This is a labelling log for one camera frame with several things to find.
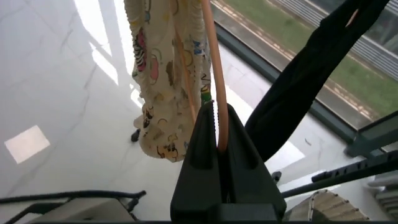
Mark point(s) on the beige curtain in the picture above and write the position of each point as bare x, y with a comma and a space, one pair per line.
387, 199

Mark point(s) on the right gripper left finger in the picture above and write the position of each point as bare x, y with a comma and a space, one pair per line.
196, 186

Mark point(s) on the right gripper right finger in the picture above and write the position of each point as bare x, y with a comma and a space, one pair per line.
255, 189

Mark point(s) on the black garment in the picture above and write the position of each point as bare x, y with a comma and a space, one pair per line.
295, 93

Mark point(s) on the cream printed garment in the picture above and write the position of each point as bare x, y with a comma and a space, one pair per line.
161, 77

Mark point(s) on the pink clothes hanger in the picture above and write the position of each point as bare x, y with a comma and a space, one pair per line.
351, 18
217, 77

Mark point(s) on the window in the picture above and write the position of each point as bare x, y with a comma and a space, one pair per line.
357, 87

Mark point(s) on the white laundry basket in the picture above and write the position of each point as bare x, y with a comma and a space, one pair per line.
335, 208

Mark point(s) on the black clothes rack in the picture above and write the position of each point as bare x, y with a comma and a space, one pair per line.
342, 179

